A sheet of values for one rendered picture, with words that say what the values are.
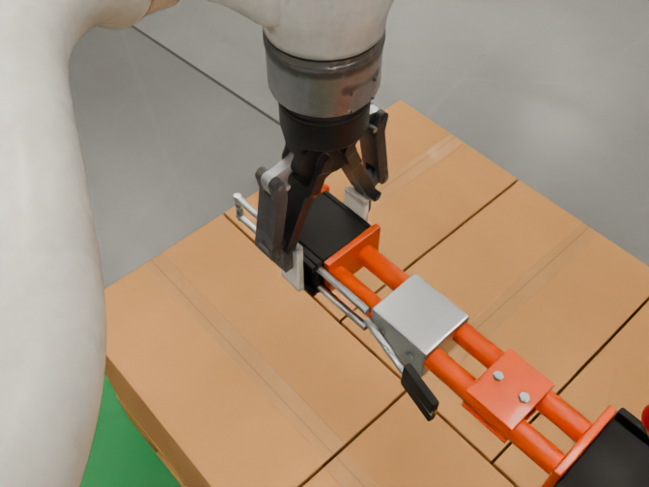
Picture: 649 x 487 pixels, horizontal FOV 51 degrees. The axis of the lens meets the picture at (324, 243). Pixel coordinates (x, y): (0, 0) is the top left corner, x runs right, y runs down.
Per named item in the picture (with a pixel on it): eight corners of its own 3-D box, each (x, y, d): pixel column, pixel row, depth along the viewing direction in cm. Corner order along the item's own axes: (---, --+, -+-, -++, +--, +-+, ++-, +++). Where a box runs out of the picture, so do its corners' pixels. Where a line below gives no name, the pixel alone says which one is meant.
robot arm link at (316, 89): (411, 27, 49) (405, 91, 54) (327, -23, 53) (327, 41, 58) (320, 81, 46) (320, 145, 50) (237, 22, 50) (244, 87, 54)
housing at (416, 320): (465, 338, 67) (472, 313, 63) (418, 381, 64) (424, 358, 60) (412, 295, 70) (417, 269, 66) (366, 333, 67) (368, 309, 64)
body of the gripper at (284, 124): (316, 135, 51) (317, 215, 58) (395, 85, 54) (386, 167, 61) (253, 87, 54) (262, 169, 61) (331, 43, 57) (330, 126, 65)
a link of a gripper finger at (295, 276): (303, 246, 64) (297, 251, 64) (304, 289, 70) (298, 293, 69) (283, 229, 66) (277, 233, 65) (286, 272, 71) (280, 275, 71)
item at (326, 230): (378, 255, 73) (381, 226, 69) (328, 295, 70) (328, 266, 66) (324, 213, 77) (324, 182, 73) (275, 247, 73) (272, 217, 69)
